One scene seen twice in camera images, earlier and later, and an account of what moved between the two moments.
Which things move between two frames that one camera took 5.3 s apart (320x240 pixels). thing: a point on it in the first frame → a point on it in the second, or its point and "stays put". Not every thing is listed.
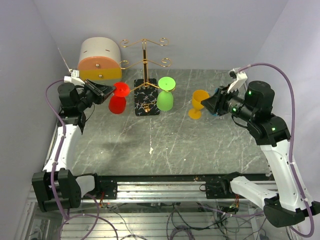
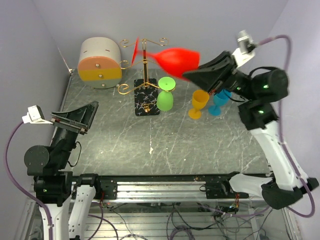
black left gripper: x=101 y=92 → x=76 y=120
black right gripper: x=214 y=105 → x=207 y=75
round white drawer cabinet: x=99 y=61 stays put
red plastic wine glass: x=117 y=103 → x=176 y=61
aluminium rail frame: x=148 y=210 stays put
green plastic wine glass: x=165 y=97 stays put
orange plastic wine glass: x=197 y=96 stays put
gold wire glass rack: x=145 y=93 stays put
